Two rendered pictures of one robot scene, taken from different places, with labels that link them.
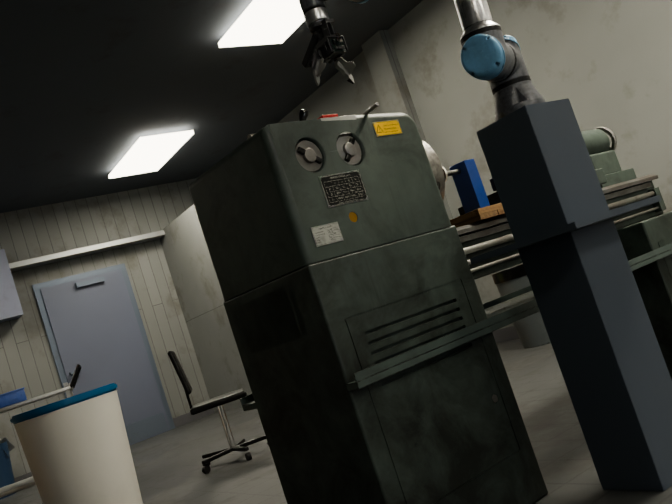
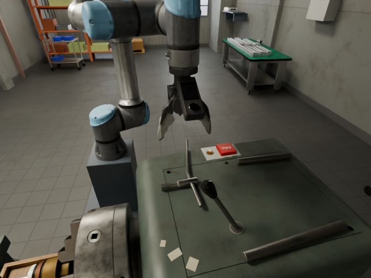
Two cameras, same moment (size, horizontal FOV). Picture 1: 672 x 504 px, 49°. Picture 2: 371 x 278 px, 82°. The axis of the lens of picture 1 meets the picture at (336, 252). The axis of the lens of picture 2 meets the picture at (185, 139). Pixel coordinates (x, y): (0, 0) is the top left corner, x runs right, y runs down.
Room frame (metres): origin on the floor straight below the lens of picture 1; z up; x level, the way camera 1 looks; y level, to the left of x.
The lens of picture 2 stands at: (2.77, 0.06, 1.75)
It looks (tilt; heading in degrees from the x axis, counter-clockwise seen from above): 34 degrees down; 206
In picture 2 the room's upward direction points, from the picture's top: straight up
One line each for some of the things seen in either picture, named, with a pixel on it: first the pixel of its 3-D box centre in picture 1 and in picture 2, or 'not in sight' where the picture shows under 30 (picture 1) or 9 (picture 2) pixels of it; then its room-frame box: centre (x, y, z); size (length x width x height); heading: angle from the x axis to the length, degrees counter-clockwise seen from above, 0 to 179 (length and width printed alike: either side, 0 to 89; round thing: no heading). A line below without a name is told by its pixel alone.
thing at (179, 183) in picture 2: not in sight; (179, 183); (2.35, -0.16, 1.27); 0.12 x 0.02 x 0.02; 131
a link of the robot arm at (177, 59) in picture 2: (318, 19); (182, 57); (2.29, -0.18, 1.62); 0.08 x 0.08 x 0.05
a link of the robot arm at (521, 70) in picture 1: (502, 62); (106, 121); (2.15, -0.64, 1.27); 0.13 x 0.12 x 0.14; 148
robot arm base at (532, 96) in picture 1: (516, 99); (109, 143); (2.16, -0.65, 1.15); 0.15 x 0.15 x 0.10
